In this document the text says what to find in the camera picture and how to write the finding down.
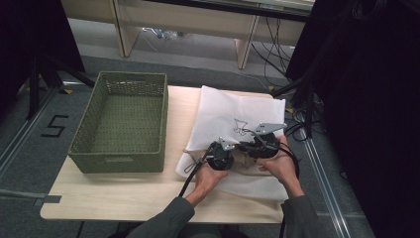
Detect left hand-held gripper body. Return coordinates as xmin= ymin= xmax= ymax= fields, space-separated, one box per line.
xmin=205 ymin=137 xmax=237 ymax=172

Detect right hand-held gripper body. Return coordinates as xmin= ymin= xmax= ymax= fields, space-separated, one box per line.
xmin=247 ymin=122 xmax=288 ymax=160

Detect white mesh laundry bag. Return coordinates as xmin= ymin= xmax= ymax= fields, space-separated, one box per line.
xmin=174 ymin=84 xmax=290 ymax=201

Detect person's left hand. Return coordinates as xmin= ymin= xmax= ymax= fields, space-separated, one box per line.
xmin=186 ymin=162 xmax=230 ymax=203

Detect person's right hand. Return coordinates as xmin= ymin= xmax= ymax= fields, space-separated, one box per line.
xmin=257 ymin=134 xmax=305 ymax=199

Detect black metal stand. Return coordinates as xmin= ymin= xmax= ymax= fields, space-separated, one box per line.
xmin=271 ymin=73 xmax=320 ymax=140

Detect green woven basket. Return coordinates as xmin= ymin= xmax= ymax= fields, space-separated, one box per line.
xmin=67 ymin=70 xmax=169 ymax=175

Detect black curtain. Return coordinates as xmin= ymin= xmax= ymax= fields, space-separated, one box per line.
xmin=285 ymin=0 xmax=420 ymax=238
xmin=0 ymin=0 xmax=86 ymax=115

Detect grey tape strip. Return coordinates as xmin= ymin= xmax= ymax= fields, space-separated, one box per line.
xmin=0 ymin=187 xmax=62 ymax=207

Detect black tripod stand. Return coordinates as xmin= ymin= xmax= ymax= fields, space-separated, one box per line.
xmin=25 ymin=54 xmax=97 ymax=121

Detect thin black wire loop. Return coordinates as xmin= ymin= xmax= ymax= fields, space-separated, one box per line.
xmin=182 ymin=160 xmax=200 ymax=176

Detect thick black left gripper cable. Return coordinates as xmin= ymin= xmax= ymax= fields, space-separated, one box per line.
xmin=177 ymin=155 xmax=209 ymax=198

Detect tangle of black floor cables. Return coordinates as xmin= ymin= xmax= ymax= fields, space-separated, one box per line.
xmin=283 ymin=108 xmax=326 ymax=143

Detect metal floor rail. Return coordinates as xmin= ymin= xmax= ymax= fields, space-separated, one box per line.
xmin=0 ymin=87 xmax=58 ymax=177
xmin=301 ymin=137 xmax=353 ymax=238

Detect hanging black cables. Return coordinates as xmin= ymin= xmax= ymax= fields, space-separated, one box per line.
xmin=250 ymin=16 xmax=296 ymax=87

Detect bundle of pale cables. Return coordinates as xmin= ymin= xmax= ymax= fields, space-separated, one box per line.
xmin=141 ymin=27 xmax=185 ymax=40

